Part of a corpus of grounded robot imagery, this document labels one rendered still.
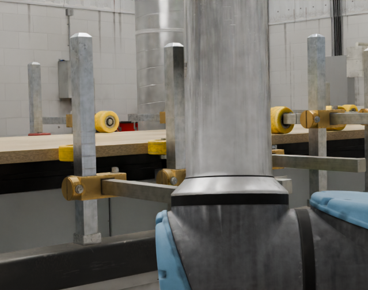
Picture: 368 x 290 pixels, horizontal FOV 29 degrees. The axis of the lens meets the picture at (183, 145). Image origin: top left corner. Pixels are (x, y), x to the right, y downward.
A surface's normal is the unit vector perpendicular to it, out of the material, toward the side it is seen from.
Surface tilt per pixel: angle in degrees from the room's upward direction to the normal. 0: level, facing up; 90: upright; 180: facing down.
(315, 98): 90
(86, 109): 90
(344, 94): 90
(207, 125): 82
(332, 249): 61
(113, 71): 90
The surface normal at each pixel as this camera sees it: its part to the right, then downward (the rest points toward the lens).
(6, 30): 0.70, 0.02
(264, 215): 0.49, -0.09
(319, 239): -0.04, -0.59
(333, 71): -0.71, 0.05
